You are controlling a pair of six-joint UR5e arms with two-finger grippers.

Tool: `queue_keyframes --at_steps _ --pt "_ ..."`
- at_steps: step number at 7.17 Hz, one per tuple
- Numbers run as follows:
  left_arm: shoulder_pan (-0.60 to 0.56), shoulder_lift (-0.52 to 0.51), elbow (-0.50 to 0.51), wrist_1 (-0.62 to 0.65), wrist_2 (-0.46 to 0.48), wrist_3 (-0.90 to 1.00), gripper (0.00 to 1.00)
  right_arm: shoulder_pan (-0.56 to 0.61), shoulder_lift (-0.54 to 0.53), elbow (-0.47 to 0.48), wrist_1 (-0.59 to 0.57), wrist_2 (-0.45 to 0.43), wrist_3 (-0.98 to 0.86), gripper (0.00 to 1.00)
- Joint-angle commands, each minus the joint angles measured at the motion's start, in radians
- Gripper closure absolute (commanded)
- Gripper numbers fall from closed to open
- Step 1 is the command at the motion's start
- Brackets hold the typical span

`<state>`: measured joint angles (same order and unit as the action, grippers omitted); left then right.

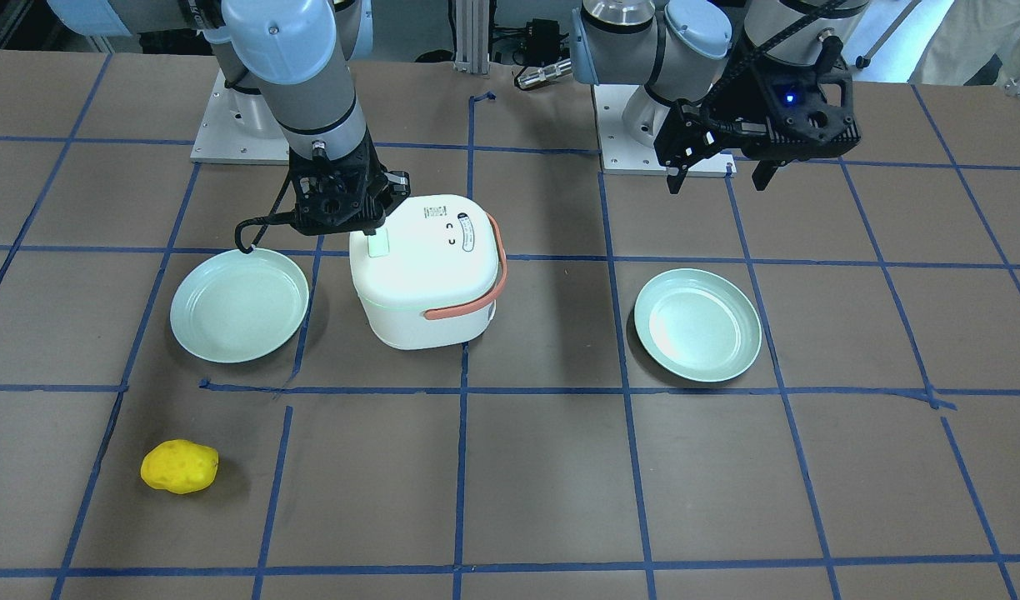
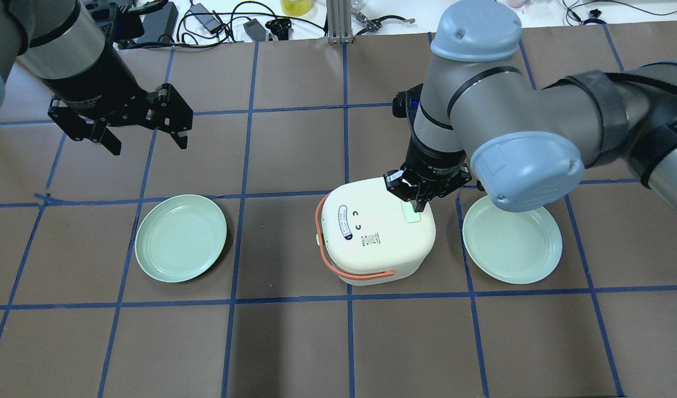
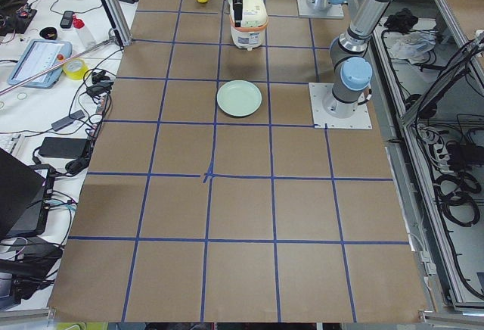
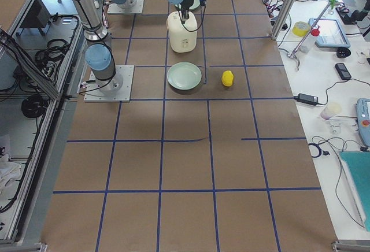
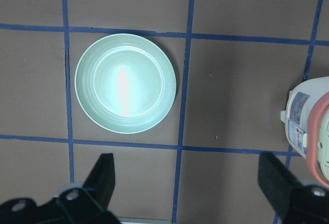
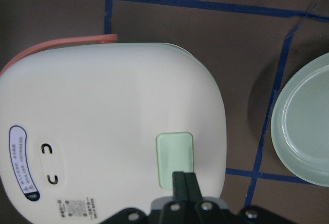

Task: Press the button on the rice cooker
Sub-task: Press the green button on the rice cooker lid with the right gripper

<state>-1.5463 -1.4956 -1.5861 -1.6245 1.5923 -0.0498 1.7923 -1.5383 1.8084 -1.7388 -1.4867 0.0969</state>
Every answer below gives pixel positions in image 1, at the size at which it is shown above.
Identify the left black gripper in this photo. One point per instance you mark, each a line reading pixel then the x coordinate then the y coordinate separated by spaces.
pixel 737 107

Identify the yellow sponge lemon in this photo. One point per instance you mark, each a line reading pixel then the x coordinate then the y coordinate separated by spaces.
pixel 180 466

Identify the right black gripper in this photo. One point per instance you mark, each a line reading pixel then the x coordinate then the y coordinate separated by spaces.
pixel 378 185

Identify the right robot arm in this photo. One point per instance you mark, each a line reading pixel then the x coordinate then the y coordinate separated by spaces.
pixel 294 56

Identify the green plate near right arm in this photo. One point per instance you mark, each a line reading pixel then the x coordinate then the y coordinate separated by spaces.
pixel 237 306

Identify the white rice cooker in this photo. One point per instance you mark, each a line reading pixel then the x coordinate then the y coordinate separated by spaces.
pixel 432 274

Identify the aluminium frame post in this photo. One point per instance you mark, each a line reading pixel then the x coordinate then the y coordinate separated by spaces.
pixel 472 28

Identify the green plate near left arm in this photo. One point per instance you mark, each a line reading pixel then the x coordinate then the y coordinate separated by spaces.
pixel 697 325

